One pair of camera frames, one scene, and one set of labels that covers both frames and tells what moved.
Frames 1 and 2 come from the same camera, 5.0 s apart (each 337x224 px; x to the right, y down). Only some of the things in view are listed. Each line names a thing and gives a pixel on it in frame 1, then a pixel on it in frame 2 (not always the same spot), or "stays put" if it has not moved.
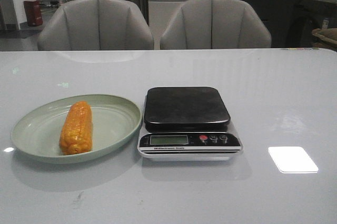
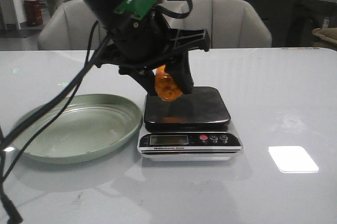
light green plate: [73, 128] stays put
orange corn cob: [77, 135] to [166, 87]
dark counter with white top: [293, 10] stays put
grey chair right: [212, 22] stays put
